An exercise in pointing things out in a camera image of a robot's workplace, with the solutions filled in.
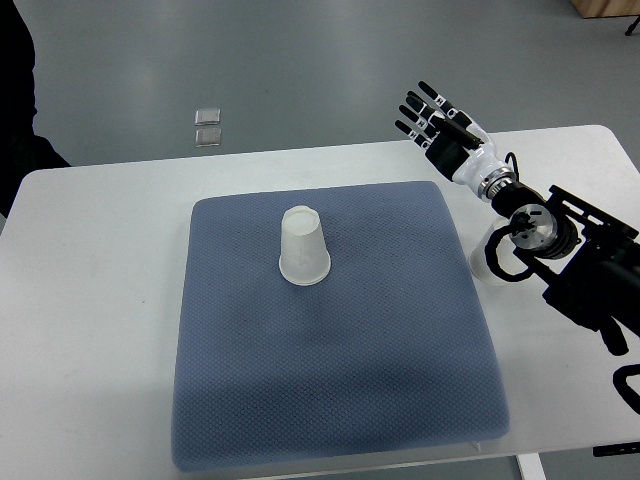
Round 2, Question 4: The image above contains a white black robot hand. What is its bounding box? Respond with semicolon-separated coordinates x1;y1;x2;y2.
394;81;500;184

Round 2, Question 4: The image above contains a black table control panel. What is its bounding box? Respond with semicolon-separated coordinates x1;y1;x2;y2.
592;442;640;458

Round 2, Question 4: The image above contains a wooden furniture corner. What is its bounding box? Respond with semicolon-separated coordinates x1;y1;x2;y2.
570;0;640;19

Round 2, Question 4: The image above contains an upper metal floor plate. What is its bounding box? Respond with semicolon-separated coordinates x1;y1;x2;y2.
194;107;221;126

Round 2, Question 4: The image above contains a dark figure at left edge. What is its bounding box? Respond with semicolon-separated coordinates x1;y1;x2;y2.
1;1;69;217

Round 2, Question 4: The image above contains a blue textured cushion mat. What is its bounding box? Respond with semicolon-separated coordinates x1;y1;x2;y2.
172;181;509;472

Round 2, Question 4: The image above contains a white table leg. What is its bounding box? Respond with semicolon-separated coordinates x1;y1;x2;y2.
516;453;546;480

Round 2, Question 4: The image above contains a black tripod leg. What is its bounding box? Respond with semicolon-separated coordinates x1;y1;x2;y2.
625;16;640;36

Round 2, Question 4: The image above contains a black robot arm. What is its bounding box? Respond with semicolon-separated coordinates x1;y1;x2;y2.
395;82;639;356

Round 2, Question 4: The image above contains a white paper cup on mat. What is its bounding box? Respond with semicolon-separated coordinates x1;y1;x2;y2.
279;205;331;286

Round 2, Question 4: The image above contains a white paper cup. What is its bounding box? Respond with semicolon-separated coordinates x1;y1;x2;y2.
468;217;508;286
279;205;331;286

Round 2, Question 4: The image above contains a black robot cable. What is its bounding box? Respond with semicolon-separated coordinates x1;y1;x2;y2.
482;224;539;282

